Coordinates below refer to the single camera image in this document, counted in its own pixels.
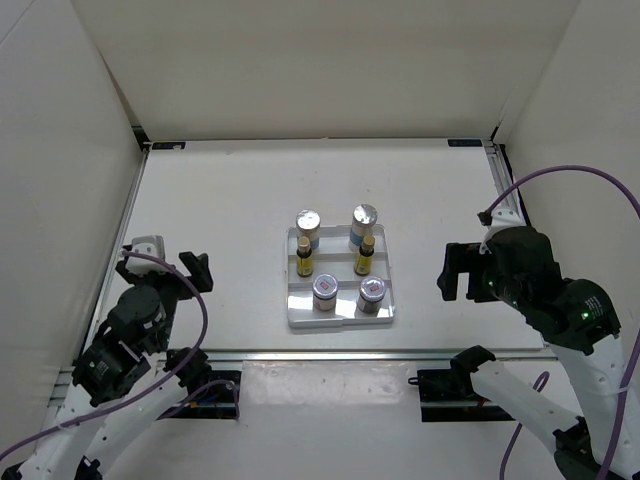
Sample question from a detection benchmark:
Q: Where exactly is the front aluminium rail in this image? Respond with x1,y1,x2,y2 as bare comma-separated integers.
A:
203,348,557,362

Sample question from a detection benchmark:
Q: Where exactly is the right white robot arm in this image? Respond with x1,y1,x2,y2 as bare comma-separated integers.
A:
437,226,639,479

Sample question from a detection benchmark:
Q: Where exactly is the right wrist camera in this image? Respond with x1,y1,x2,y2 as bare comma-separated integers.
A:
478,207,525,255

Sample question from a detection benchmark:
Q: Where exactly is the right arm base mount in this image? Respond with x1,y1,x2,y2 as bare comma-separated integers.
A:
407,369,513,423

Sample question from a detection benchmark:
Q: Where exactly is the spice jar white lid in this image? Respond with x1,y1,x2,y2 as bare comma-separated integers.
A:
357,276,387,314
312,274,339,312

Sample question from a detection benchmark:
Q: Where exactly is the small yellow bottle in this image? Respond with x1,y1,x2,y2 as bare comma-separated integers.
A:
296,236,313,277
354,235,375,276

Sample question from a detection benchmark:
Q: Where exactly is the small yellow bottle front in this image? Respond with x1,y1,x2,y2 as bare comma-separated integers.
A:
354,235,375,276

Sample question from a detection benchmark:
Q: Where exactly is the right aluminium rail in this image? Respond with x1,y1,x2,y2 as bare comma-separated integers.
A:
483,140,530,225

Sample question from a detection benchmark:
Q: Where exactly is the aluminium rail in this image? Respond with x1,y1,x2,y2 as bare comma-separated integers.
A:
483,140,530,225
203,348,557,362
71,143,151,366

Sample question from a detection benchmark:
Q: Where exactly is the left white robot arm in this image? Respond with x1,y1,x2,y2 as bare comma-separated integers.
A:
2,248,214,479

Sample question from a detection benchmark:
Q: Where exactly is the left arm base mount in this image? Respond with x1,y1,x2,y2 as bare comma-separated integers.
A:
159,350,242,420

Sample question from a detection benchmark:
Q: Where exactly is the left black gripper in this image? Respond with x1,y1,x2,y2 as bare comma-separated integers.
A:
117,250,212,350

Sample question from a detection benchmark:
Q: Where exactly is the tall jar blue label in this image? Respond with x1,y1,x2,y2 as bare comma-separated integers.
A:
348,203,378,252
295,209,321,250

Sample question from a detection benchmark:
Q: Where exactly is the left aluminium rail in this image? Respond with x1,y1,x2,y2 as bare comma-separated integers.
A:
71,143,151,366

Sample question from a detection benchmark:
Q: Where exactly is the white divided organizer tray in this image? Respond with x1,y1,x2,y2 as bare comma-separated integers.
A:
285,225,395,329

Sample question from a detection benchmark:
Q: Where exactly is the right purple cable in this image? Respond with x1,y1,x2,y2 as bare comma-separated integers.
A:
487,165,640,480

